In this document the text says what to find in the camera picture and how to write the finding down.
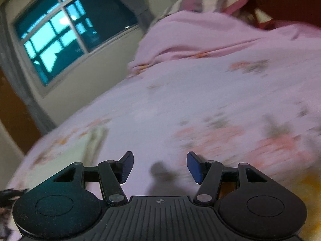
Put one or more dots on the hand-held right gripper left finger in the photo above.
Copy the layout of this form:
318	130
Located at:
126	167

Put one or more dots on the grey curtain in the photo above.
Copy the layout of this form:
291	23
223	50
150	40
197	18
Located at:
20	80
135	2

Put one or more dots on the sliding glass window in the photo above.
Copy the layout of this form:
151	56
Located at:
62	35

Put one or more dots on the brown wooden door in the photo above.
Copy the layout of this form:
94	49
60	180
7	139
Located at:
12	118

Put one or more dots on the cream knit sweater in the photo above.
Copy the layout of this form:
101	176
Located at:
72	150

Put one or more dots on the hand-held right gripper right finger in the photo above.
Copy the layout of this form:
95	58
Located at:
194	167

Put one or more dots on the pink floral bed sheet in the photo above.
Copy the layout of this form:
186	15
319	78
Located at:
213	105

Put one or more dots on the pink quilt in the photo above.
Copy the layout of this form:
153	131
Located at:
200	35

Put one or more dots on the red wooden headboard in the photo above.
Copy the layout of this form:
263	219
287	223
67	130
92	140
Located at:
288	0

